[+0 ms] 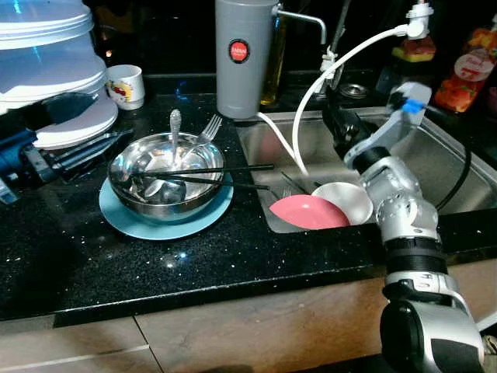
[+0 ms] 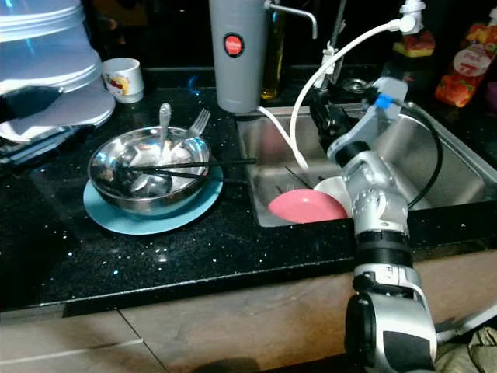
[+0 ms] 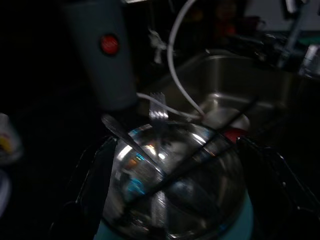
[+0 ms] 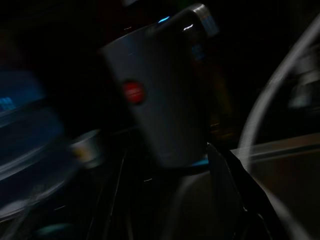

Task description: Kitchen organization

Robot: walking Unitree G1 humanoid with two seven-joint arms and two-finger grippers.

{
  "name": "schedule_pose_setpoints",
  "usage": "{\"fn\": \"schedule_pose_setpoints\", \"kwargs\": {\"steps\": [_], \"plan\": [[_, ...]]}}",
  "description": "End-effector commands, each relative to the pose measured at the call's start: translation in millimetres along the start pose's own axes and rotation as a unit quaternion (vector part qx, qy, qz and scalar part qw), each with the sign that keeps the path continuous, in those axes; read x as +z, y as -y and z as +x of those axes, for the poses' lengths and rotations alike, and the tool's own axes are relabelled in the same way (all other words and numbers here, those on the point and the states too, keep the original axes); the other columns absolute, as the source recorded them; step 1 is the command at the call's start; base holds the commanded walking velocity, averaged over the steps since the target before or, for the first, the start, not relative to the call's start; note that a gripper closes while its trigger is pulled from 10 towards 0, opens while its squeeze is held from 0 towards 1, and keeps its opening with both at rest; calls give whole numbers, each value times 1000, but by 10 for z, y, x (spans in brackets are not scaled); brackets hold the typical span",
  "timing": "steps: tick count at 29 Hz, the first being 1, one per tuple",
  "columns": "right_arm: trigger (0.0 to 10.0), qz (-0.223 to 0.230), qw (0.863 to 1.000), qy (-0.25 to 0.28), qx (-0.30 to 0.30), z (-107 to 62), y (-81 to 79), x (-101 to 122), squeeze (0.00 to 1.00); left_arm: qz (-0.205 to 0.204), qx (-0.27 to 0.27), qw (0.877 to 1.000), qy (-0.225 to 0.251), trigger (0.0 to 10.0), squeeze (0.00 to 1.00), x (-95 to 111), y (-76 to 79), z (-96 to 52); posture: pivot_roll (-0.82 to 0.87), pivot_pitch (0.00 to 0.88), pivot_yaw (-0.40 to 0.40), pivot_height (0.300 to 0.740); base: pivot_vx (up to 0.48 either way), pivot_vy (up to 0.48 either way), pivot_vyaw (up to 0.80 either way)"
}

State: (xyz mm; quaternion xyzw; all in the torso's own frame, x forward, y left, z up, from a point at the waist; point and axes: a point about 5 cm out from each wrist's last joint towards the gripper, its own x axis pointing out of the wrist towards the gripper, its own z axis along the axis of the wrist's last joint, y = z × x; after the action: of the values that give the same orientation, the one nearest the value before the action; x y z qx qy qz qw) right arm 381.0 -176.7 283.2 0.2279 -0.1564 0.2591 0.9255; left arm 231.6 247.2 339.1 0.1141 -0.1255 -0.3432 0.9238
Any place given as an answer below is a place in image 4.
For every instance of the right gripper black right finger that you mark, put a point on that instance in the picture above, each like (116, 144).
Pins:
(225, 200)

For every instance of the white printed mug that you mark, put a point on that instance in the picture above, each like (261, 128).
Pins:
(85, 147)

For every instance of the stainless steel sink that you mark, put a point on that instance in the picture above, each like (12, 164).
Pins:
(287, 147)

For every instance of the white stacked plastic container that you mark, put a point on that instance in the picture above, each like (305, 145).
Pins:
(25, 130)

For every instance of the grey water filter canister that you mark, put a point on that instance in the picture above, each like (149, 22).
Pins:
(160, 100)

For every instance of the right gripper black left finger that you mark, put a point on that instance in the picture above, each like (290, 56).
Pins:
(112, 200)

